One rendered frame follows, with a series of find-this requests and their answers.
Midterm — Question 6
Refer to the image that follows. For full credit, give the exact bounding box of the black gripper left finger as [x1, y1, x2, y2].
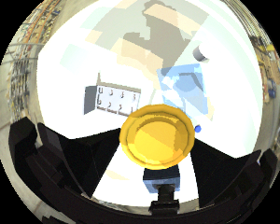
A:
[36, 122, 120, 199]

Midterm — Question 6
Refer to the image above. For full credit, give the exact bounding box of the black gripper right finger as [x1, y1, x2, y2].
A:
[189, 138, 262, 209]

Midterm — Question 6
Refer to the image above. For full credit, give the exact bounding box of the yellow plate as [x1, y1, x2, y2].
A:
[120, 104, 195, 169]

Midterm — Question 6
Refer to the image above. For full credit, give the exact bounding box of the white cylinder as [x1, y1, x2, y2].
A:
[192, 42, 214, 63]

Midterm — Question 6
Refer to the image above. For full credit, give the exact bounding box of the light blue flat square mat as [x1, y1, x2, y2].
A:
[156, 63, 208, 119]

